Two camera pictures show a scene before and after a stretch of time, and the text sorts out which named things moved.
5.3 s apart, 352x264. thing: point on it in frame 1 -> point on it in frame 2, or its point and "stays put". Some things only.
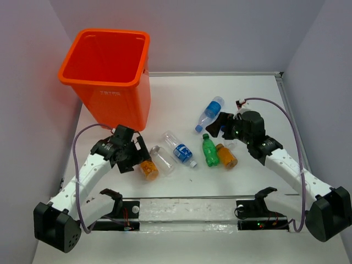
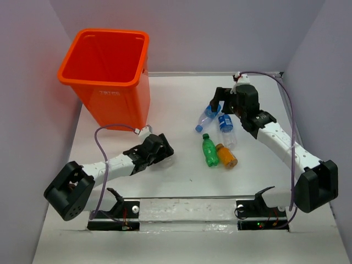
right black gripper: x=214 y=127 -> x=221 y=93
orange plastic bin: x=108 y=67 stays put
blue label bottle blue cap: x=210 y=113 stays put
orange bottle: x=226 y=156 stays put
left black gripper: x=140 y=155 -> x=163 y=152
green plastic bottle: x=209 y=150 stays put
